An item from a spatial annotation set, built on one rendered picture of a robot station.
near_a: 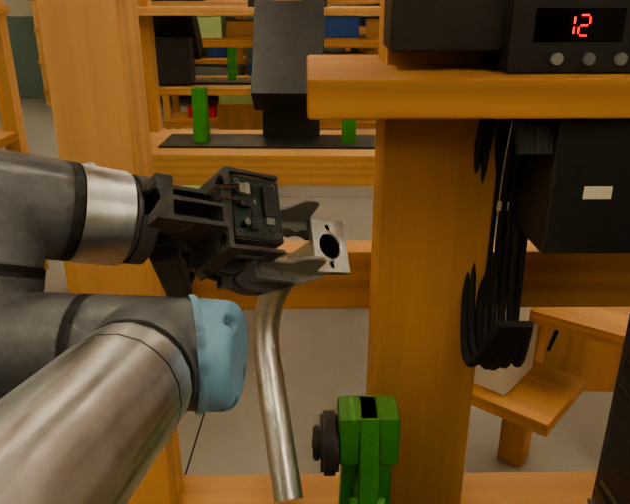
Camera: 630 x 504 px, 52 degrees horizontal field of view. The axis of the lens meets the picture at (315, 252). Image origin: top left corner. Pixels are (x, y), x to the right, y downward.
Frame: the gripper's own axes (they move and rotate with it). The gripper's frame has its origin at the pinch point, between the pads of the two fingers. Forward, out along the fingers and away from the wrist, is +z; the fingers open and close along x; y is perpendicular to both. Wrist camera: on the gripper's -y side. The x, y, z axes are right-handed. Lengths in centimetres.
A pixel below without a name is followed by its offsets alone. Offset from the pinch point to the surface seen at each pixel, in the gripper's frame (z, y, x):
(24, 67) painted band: 158, -884, 634
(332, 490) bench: 28, -39, -24
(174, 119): 247, -543, 375
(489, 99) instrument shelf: 11.2, 16.0, 11.4
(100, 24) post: -17.7, -10.3, 28.3
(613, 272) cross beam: 51, 3, 1
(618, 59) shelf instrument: 21.9, 24.2, 14.1
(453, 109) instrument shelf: 8.7, 13.5, 11.0
